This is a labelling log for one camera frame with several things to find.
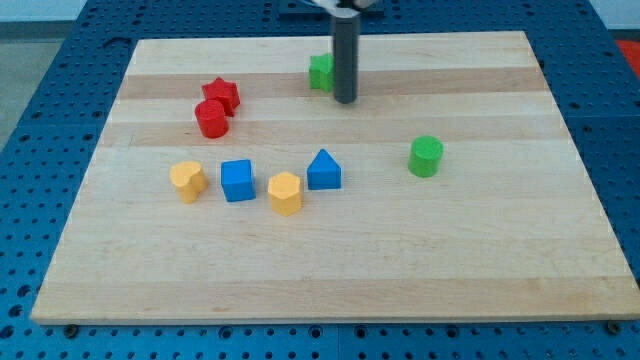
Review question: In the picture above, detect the silver robot end mount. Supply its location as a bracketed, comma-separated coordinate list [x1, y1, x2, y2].
[311, 0, 379, 11]

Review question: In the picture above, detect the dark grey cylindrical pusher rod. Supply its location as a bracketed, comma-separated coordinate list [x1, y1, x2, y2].
[331, 8, 360, 104]

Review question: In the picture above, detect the green star block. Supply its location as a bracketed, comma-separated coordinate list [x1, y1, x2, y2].
[308, 53, 334, 93]

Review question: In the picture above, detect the red star block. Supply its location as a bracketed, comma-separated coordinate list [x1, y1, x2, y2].
[201, 77, 241, 117]

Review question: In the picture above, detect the blue triangle block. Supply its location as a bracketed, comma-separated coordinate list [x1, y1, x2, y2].
[306, 149, 342, 190]

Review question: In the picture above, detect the green cylinder block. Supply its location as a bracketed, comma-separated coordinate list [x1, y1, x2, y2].
[408, 135, 444, 178]

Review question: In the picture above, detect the red cylinder block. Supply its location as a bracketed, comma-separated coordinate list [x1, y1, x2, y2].
[194, 99, 229, 138]

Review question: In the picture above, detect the yellow hexagon block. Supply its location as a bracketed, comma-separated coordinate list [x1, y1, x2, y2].
[268, 172, 302, 216]

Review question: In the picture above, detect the blue cube block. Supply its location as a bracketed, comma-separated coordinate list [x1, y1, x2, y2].
[221, 159, 256, 202]

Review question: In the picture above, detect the light wooden board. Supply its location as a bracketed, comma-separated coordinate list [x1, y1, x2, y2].
[31, 31, 639, 325]

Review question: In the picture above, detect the yellow heart block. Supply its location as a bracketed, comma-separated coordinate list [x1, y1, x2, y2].
[169, 161, 209, 204]

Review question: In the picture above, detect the red object at right edge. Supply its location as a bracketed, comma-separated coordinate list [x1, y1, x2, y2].
[616, 40, 640, 77]

